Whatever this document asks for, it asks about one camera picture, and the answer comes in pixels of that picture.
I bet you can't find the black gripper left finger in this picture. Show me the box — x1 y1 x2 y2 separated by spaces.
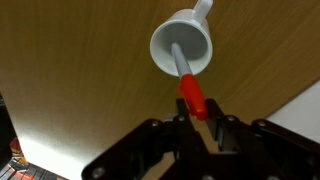
81 97 214 180

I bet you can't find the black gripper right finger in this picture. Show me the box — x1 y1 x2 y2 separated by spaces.
204 98 320 180

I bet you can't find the grey marker with red cap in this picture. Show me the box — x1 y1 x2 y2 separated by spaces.
170 42 210 122

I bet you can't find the white cup with handle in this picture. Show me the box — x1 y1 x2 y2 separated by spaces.
149 0 214 79

